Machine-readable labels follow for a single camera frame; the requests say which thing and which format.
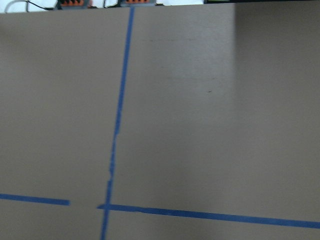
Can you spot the far orange connector block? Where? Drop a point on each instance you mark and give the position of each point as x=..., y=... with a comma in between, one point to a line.
x=73, y=4

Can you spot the orange connector block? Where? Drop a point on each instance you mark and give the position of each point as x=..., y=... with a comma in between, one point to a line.
x=138, y=2
x=73, y=4

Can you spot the near orange connector block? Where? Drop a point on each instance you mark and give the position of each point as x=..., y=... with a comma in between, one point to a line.
x=138, y=2

